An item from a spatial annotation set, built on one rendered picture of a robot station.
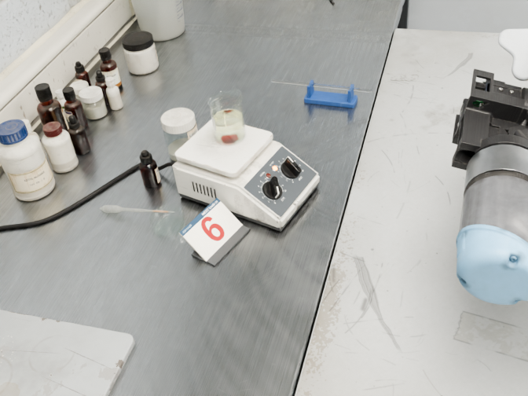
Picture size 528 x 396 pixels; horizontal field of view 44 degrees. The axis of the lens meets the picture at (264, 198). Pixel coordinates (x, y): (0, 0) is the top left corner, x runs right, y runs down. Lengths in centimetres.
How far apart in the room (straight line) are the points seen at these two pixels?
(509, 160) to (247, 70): 83
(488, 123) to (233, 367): 42
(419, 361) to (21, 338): 52
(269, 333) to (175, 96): 64
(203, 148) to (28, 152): 29
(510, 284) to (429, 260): 35
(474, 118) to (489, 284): 21
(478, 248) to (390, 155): 56
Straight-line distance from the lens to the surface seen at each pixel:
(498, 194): 64
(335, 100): 126
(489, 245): 59
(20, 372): 90
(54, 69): 140
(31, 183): 114
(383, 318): 88
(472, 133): 72
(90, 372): 87
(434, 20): 242
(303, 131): 119
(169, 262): 97
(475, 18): 241
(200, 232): 97
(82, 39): 149
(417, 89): 131
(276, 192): 97
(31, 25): 142
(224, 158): 100
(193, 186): 103
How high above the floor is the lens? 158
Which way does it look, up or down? 40 degrees down
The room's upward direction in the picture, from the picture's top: 6 degrees counter-clockwise
